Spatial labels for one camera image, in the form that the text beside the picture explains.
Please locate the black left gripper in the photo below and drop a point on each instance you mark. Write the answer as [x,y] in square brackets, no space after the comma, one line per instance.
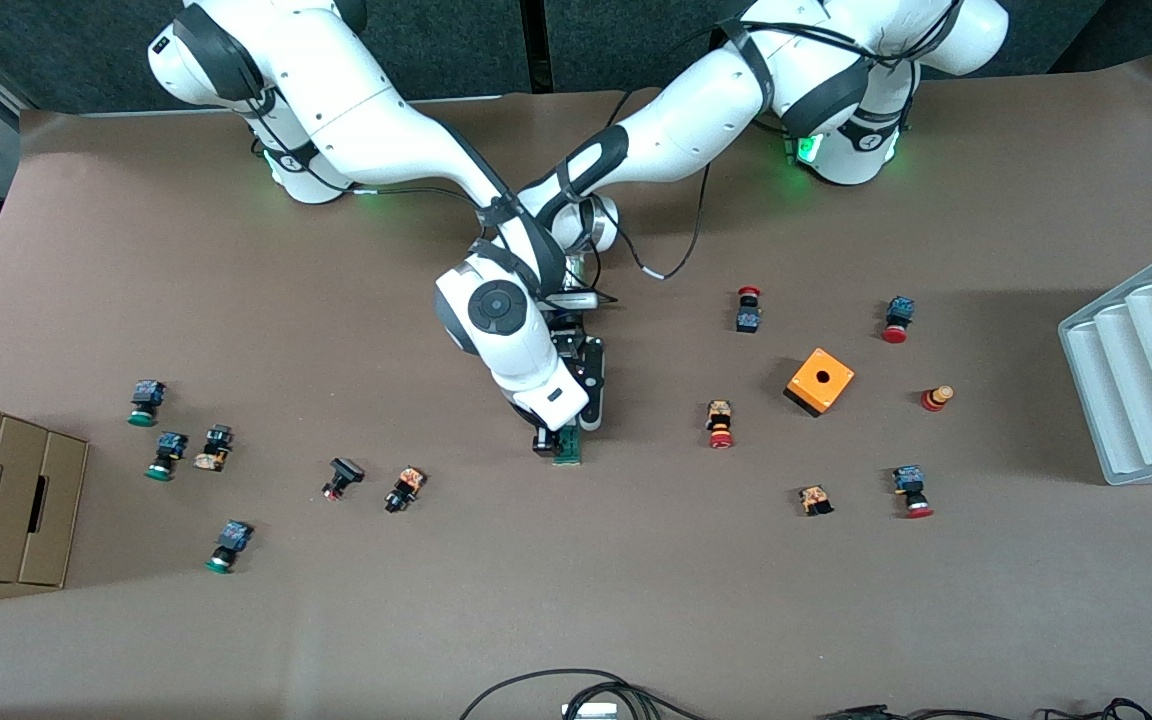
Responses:
[567,343]

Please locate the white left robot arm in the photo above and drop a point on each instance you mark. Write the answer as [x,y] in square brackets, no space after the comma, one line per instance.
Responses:
[696,120]

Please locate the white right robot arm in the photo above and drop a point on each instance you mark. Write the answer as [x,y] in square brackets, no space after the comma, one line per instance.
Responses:
[376,110]

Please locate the red mushroom button orange block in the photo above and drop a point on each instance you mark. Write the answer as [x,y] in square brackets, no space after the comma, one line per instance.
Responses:
[720,420]

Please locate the red push button black block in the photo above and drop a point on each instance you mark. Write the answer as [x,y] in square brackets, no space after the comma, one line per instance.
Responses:
[748,320]

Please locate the small orange contact block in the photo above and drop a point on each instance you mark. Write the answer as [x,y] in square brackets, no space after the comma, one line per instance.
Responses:
[815,497]

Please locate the red mushroom button blue block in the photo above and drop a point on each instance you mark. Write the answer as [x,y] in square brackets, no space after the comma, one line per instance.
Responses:
[908,480]
[900,310]

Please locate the green mushroom push button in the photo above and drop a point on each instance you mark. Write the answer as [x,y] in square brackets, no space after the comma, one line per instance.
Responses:
[146,397]
[232,538]
[169,447]

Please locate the red yellow stacked button part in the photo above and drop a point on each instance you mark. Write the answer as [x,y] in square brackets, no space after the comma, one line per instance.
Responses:
[934,400]

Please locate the brown cardboard box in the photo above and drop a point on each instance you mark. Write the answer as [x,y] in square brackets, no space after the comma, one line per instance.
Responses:
[11,500]

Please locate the grey ribbed plastic tray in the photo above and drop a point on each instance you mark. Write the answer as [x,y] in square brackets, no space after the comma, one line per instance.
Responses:
[1136,380]

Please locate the black selector switch orange block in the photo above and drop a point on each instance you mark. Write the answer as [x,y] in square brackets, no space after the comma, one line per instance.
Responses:
[406,485]
[213,452]

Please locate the black flat-head switch red block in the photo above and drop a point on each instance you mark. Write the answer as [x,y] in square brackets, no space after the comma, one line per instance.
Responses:
[344,470]

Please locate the orange button enclosure box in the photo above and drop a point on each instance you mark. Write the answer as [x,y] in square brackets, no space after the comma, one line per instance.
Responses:
[821,380]

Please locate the black vertical post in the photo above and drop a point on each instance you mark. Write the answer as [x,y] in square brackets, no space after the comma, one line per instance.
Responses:
[534,45]

